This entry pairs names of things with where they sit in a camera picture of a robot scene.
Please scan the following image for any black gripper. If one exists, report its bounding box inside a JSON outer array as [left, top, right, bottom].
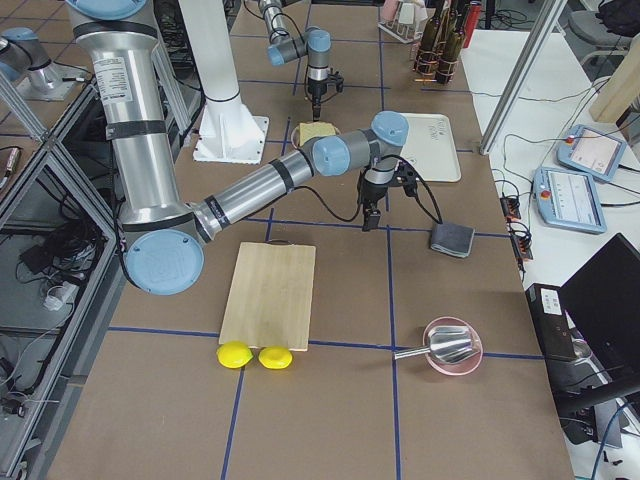
[[358, 167, 418, 232], [305, 69, 344, 121]]

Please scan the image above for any bread slice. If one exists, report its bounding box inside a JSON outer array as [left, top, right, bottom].
[[298, 121, 340, 146]]

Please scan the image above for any white round plate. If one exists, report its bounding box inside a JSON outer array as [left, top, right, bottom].
[[290, 124, 301, 149]]

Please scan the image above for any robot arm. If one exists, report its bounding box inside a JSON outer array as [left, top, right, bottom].
[[67, 1, 410, 295], [257, 0, 344, 122]]

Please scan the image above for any white bear tray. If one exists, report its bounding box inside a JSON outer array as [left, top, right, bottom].
[[401, 113, 461, 183]]

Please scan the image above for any grey folded cloth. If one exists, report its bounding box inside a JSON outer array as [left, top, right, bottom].
[[430, 221, 475, 258]]

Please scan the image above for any dark wine bottle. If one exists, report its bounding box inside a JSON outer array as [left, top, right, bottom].
[[414, 0, 445, 75], [435, 0, 459, 84]]

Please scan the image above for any wooden cutting board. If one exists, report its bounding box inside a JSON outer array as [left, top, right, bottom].
[[219, 242, 316, 351]]

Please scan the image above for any metal scoop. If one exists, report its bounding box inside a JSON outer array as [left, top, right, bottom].
[[394, 325, 480, 365]]

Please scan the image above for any yellow lemon half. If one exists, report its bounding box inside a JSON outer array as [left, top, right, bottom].
[[216, 340, 254, 369], [258, 346, 293, 370]]

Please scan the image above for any pink bowl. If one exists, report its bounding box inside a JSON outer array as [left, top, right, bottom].
[[422, 316, 483, 376]]

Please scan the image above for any red cylinder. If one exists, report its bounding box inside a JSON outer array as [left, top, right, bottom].
[[463, 1, 482, 49]]

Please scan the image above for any blue teach pendant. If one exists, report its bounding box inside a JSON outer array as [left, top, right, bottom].
[[533, 167, 607, 234], [556, 124, 627, 182]]

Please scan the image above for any black laptop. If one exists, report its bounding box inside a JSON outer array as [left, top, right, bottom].
[[525, 233, 639, 416]]

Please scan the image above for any white wire cup rack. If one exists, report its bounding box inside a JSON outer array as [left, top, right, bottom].
[[378, 0, 428, 44]]

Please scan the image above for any copper wire bottle rack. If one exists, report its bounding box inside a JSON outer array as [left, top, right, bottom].
[[412, 41, 461, 85]]

